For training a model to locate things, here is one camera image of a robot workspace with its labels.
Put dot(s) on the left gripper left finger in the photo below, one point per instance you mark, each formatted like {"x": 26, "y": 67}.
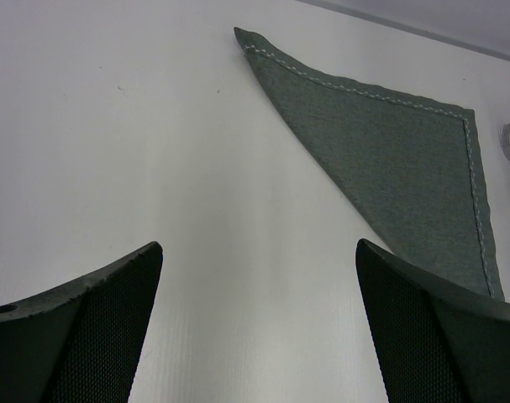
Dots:
{"x": 80, "y": 341}

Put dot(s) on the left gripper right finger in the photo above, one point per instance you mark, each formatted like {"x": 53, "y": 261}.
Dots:
{"x": 435, "y": 341}

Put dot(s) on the grey cloth napkin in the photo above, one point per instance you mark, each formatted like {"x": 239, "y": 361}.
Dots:
{"x": 409, "y": 165}

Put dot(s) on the fork with green handle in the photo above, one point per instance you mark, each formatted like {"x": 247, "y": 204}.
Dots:
{"x": 504, "y": 140}

